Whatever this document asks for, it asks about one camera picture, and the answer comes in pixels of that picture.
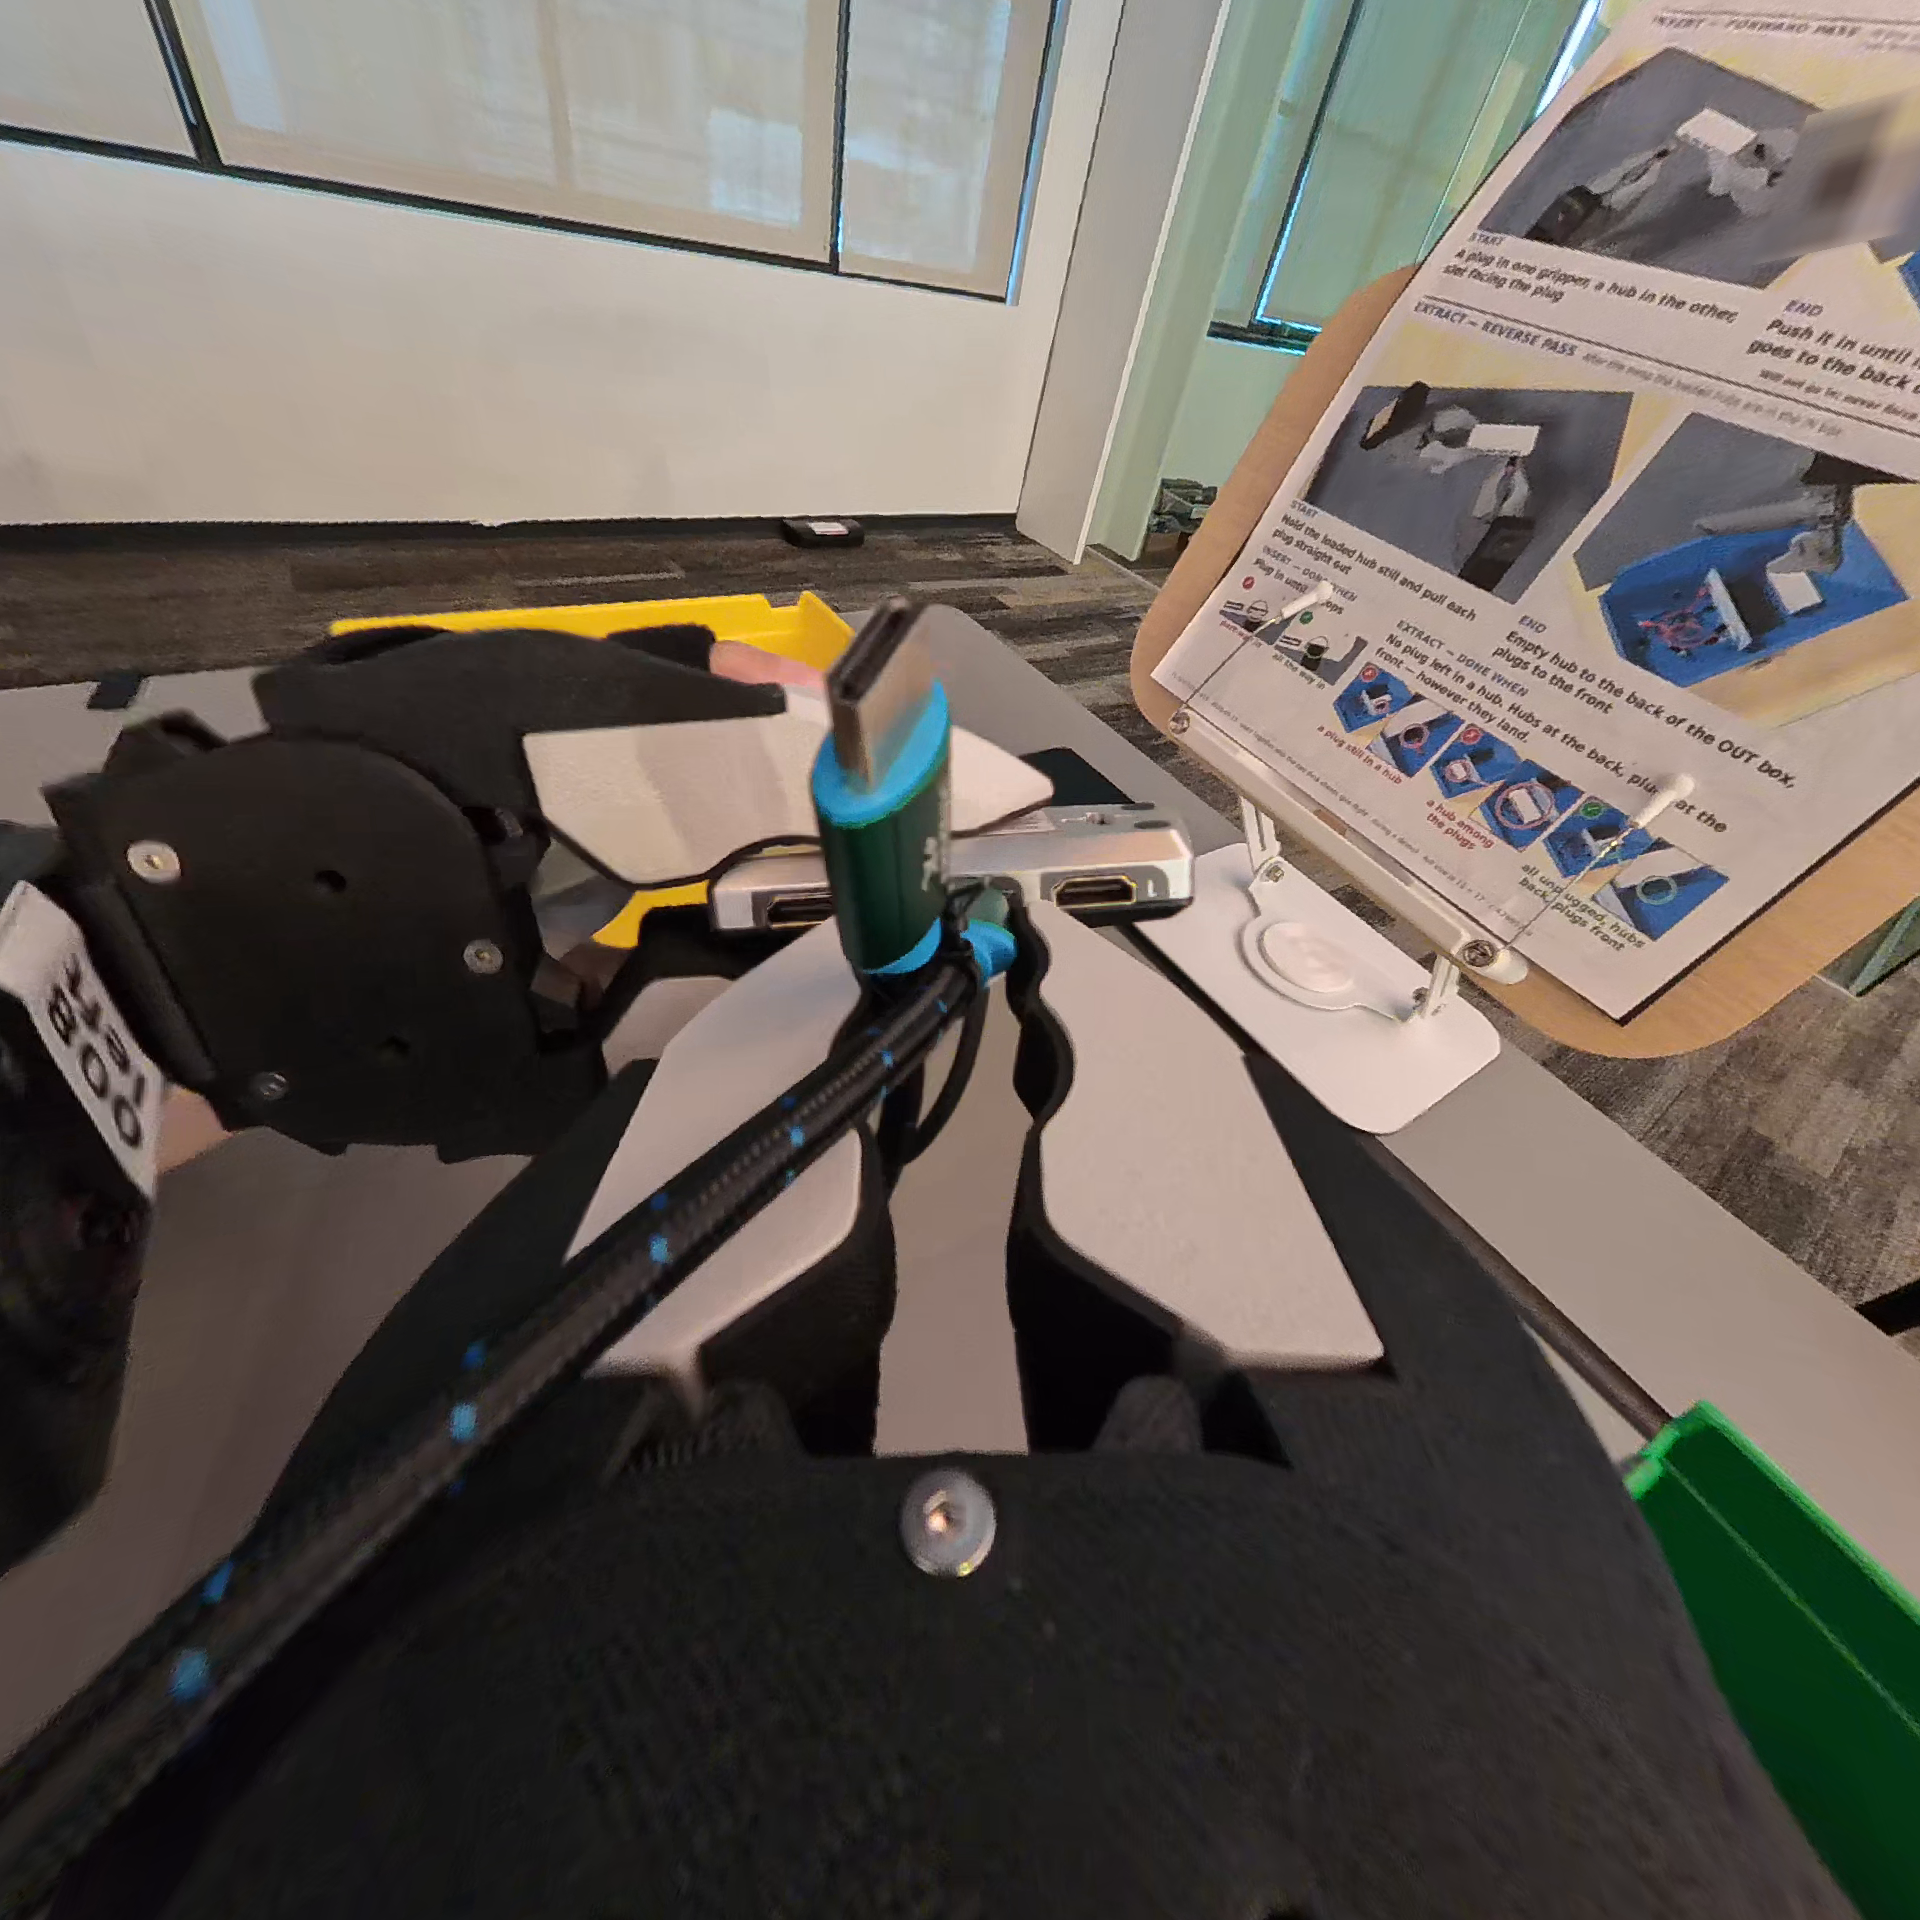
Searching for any white board stand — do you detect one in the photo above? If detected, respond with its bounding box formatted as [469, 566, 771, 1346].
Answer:
[1132, 795, 1501, 1135]

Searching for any grey HDMI switch box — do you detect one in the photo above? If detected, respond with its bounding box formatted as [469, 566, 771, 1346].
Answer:
[708, 807, 1197, 940]

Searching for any dark flat mat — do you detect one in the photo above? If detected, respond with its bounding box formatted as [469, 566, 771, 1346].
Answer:
[1020, 748, 1156, 819]

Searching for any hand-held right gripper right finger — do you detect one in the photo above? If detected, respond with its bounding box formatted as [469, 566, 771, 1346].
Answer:
[1007, 907, 1386, 1374]

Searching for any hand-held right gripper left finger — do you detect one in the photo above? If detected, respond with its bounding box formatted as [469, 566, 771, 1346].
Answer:
[567, 959, 903, 1383]

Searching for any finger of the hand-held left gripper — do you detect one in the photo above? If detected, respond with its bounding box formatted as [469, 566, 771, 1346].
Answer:
[522, 711, 1055, 889]

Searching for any instruction sheet on stand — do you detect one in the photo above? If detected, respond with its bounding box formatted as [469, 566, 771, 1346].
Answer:
[1130, 263, 1920, 1058]

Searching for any yellow plastic bin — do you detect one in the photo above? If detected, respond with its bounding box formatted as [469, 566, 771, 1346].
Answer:
[326, 593, 858, 950]

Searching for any green plastic bin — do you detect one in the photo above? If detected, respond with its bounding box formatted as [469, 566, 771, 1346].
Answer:
[1622, 1399, 1920, 1920]

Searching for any printed instruction sheet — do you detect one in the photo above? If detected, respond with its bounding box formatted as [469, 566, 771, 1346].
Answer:
[1151, 0, 1920, 1025]

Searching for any black braided HDMI cable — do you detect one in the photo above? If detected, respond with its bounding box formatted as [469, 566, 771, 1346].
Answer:
[0, 596, 1021, 1847]

